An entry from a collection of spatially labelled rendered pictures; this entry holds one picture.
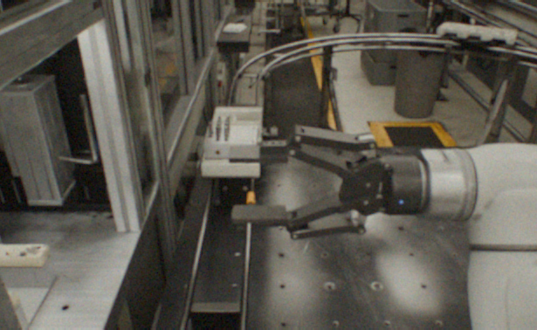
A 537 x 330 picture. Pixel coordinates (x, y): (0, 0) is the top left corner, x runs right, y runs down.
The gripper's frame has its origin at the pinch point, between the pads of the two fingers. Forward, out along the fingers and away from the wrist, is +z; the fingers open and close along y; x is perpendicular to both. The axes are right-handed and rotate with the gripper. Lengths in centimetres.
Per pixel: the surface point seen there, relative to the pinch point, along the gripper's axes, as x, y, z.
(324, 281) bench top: -30, -44, -15
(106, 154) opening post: -18.6, -5.4, 24.8
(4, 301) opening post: 19.5, 0.0, 21.4
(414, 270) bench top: -34, -44, -36
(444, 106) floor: -301, -113, -143
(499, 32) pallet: -188, -26, -119
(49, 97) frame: -30.3, 0.1, 38.1
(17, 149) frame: -25, -8, 44
